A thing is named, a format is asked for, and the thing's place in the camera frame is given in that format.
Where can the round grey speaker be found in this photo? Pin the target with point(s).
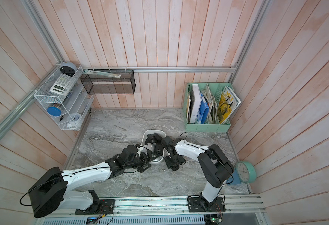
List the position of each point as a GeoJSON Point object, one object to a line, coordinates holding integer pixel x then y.
{"type": "Point", "coordinates": [68, 68]}

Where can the aluminium rail frame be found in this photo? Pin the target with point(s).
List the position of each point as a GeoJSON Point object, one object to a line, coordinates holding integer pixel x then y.
{"type": "Point", "coordinates": [166, 210]}

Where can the newspaper bundle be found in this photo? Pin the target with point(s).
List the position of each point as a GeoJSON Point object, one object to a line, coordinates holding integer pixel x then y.
{"type": "Point", "coordinates": [211, 117]}

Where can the green file organizer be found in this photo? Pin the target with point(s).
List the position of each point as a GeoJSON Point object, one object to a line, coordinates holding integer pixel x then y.
{"type": "Point", "coordinates": [216, 89]}

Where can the white cup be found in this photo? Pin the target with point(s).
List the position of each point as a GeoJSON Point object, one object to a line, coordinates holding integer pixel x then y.
{"type": "Point", "coordinates": [73, 120]}

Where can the white storage box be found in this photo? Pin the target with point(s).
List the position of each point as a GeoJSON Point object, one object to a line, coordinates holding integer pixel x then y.
{"type": "Point", "coordinates": [143, 147]}

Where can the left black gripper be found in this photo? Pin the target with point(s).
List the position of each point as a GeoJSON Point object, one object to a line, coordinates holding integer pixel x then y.
{"type": "Point", "coordinates": [146, 161]}

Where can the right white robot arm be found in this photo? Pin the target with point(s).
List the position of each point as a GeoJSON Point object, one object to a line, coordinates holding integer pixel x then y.
{"type": "Point", "coordinates": [214, 164]}

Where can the blue lid jar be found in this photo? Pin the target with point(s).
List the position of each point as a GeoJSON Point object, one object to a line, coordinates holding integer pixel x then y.
{"type": "Point", "coordinates": [55, 109]}

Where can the white wire shelf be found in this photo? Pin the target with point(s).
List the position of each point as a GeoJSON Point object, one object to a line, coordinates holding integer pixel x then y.
{"type": "Point", "coordinates": [77, 100]}

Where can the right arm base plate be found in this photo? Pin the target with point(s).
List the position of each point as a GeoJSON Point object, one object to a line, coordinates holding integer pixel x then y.
{"type": "Point", "coordinates": [199, 204]}

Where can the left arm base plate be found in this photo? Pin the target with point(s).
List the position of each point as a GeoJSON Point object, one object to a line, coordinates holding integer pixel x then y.
{"type": "Point", "coordinates": [106, 206]}

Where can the yellow magazine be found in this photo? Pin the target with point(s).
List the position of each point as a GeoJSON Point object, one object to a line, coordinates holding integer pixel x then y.
{"type": "Point", "coordinates": [228, 103]}

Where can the blue folder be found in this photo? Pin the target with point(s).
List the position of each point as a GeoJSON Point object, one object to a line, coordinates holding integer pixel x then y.
{"type": "Point", "coordinates": [203, 111]}

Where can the white book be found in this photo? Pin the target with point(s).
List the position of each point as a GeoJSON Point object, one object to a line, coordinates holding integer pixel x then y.
{"type": "Point", "coordinates": [196, 103]}

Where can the blue wallet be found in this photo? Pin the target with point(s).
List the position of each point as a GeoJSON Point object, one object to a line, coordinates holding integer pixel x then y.
{"type": "Point", "coordinates": [234, 179]}

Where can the silver mouse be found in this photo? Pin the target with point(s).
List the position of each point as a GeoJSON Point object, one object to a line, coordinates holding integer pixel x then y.
{"type": "Point", "coordinates": [151, 147]}

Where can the black mouse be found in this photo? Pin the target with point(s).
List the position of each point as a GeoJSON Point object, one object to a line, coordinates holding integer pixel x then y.
{"type": "Point", "coordinates": [150, 139]}
{"type": "Point", "coordinates": [175, 168]}
{"type": "Point", "coordinates": [158, 145]}

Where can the green alarm clock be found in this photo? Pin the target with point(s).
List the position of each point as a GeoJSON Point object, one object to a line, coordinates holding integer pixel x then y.
{"type": "Point", "coordinates": [246, 172]}

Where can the white calculator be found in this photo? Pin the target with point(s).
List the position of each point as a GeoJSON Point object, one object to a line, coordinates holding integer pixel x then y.
{"type": "Point", "coordinates": [63, 85]}

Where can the black wire basket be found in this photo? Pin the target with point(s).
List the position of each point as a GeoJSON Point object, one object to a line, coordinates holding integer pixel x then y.
{"type": "Point", "coordinates": [108, 81]}

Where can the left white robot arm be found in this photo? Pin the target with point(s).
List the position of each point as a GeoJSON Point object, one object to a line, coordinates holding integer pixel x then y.
{"type": "Point", "coordinates": [55, 189]}

